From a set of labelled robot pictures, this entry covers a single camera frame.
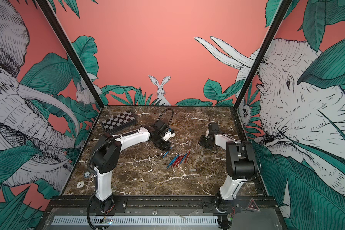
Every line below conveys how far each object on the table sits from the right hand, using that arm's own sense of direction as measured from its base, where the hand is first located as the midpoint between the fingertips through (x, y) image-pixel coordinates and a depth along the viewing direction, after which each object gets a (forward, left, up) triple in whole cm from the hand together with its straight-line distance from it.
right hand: (199, 140), depth 98 cm
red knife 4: (-11, +9, -3) cm, 14 cm away
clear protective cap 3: (-1, +7, -2) cm, 7 cm away
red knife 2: (-14, +14, -2) cm, 20 cm away
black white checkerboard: (+15, +59, +2) cm, 61 cm away
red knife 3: (-10, +10, -2) cm, 15 cm away
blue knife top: (-11, +23, +1) cm, 26 cm away
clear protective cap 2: (-13, -1, -2) cm, 13 cm away
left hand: (-8, +19, +3) cm, 21 cm away
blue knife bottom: (-12, +11, -3) cm, 16 cm away
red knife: (-14, +16, -2) cm, 22 cm away
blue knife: (-15, +18, -2) cm, 24 cm away
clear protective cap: (-20, +6, -3) cm, 21 cm away
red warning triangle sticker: (-39, -25, -2) cm, 46 cm away
